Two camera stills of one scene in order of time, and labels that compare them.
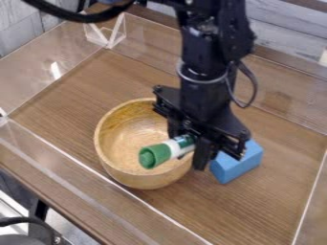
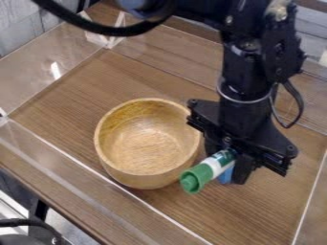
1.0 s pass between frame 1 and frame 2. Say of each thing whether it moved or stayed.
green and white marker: moved
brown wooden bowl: stayed
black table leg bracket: stayed
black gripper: moved
